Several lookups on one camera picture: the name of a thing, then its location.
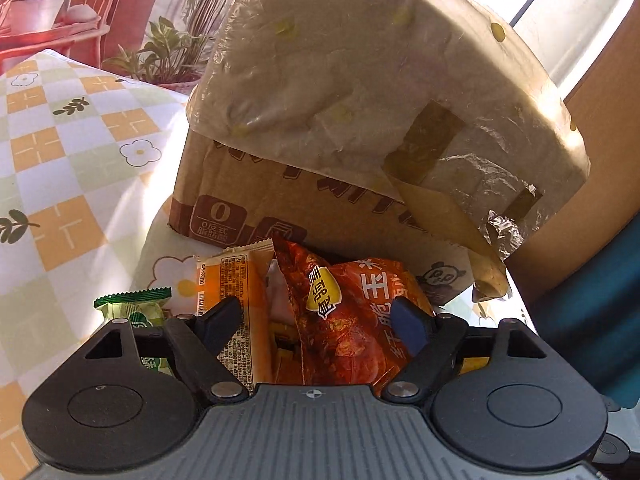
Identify teal fabric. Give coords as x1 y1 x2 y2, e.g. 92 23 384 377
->
529 218 640 408

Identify checkered floral tablecloth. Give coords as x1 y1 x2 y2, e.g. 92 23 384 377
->
0 48 539 480

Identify orange-red chip bag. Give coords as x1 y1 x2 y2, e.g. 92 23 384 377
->
273 237 434 396

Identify wooden headboard panel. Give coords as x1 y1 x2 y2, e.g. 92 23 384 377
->
504 8 640 306

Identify yellow snack pouch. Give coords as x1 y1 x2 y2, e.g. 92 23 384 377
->
458 356 490 375

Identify orange bread packet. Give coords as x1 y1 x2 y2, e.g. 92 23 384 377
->
196 240 274 391

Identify printed room backdrop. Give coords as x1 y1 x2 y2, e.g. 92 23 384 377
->
1 0 234 94

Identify green pineapple cake packet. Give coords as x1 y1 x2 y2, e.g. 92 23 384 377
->
92 286 177 378

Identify cardboard box with plastic liner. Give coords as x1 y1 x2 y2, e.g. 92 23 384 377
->
169 0 590 304

